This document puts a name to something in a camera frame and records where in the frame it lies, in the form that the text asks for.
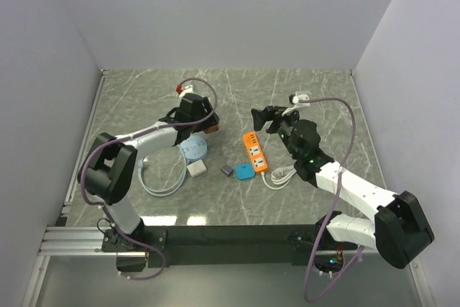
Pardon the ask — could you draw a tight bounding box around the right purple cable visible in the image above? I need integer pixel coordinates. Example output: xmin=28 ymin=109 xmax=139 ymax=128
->
xmin=303 ymin=97 xmax=364 ymax=303

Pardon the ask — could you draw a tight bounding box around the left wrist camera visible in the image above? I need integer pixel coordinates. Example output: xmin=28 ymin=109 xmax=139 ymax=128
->
xmin=176 ymin=83 xmax=195 ymax=98

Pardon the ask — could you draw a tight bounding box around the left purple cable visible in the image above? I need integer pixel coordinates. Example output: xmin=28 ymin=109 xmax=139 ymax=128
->
xmin=79 ymin=77 xmax=219 ymax=282

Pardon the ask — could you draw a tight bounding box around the aluminium rail frame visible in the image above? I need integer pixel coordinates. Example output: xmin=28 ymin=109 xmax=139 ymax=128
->
xmin=21 ymin=68 xmax=119 ymax=307

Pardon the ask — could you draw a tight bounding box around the black base beam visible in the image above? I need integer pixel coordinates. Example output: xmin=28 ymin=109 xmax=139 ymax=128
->
xmin=101 ymin=226 xmax=359 ymax=272

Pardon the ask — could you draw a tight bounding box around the light blue power cable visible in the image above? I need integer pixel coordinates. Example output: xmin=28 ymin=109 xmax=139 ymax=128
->
xmin=137 ymin=143 xmax=188 ymax=198

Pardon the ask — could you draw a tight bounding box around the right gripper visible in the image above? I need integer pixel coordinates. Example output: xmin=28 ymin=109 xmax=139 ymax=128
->
xmin=251 ymin=106 xmax=302 ymax=160

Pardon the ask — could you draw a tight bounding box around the small grey charger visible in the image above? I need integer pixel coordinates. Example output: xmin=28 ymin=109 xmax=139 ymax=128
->
xmin=221 ymin=165 xmax=234 ymax=177

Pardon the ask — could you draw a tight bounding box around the orange power strip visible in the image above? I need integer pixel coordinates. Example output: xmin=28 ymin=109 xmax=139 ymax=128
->
xmin=243 ymin=132 xmax=269 ymax=174

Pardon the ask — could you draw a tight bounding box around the red cube socket adapter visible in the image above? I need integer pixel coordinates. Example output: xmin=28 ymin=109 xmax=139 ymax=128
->
xmin=202 ymin=123 xmax=219 ymax=134

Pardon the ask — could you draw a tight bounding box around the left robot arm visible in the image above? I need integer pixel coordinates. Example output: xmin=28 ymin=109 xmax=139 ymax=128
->
xmin=78 ymin=93 xmax=219 ymax=251

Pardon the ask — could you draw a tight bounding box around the purple cable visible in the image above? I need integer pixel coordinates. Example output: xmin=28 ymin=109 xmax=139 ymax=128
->
xmin=79 ymin=77 xmax=219 ymax=282
xmin=303 ymin=97 xmax=364 ymax=303

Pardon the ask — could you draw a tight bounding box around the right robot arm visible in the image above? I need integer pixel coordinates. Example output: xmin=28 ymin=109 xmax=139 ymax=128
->
xmin=251 ymin=106 xmax=435 ymax=269

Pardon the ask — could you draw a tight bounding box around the round light blue power strip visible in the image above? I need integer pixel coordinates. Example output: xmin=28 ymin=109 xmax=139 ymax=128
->
xmin=180 ymin=135 xmax=208 ymax=162

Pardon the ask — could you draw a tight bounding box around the white power cable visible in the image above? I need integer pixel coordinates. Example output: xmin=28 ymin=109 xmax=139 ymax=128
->
xmin=261 ymin=165 xmax=298 ymax=191

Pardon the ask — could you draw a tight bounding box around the white square plug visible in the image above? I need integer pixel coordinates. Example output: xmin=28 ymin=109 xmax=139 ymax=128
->
xmin=187 ymin=160 xmax=207 ymax=178

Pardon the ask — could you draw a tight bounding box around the blue square adapter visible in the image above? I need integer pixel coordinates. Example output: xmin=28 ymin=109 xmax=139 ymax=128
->
xmin=235 ymin=163 xmax=256 ymax=180

